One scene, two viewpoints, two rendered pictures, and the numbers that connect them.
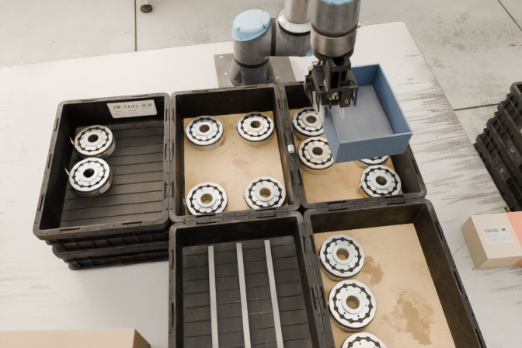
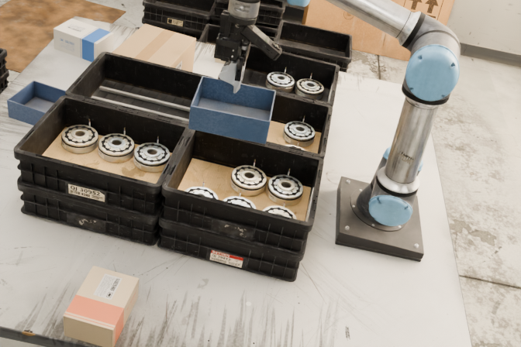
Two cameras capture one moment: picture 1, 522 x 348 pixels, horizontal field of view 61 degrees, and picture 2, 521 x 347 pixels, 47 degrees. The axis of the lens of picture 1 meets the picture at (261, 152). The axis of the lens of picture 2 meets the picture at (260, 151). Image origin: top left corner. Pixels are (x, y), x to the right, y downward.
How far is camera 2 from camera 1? 173 cm
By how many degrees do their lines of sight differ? 66
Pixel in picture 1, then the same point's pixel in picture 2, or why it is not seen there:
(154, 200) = not seen: hidden behind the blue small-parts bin
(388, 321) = (93, 163)
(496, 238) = (105, 283)
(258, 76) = (365, 194)
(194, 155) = (281, 127)
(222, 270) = (181, 113)
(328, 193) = (209, 177)
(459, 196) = (170, 318)
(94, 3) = not seen: outside the picture
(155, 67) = not seen: hidden behind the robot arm
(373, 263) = (136, 175)
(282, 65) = (392, 238)
